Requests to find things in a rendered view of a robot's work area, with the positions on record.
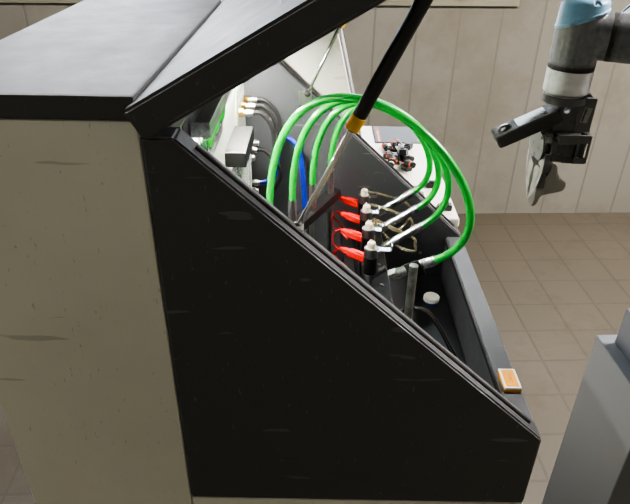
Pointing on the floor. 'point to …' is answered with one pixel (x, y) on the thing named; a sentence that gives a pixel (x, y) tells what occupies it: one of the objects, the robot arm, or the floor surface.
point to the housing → (79, 253)
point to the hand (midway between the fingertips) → (529, 198)
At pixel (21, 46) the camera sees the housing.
